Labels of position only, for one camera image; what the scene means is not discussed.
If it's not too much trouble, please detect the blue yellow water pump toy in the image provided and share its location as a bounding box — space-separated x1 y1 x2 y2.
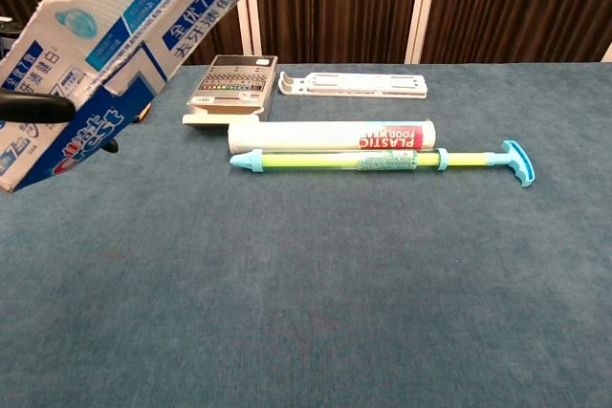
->
229 140 536 189

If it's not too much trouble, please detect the white plastic food wrap tube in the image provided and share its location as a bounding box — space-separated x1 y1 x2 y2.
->
227 119 438 155

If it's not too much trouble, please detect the white plastic folding stand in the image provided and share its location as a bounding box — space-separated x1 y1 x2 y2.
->
277 71 428 100

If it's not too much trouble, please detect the grey printed cardboard box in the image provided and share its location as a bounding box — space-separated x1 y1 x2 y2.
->
181 54 279 132

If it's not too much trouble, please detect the blue felt table cover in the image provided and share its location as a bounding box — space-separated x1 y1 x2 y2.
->
0 62 612 408

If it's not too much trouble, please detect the blue white toothpaste box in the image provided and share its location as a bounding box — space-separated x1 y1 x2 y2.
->
0 0 277 194

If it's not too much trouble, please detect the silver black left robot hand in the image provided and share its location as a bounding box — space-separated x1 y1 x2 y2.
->
0 89 120 155

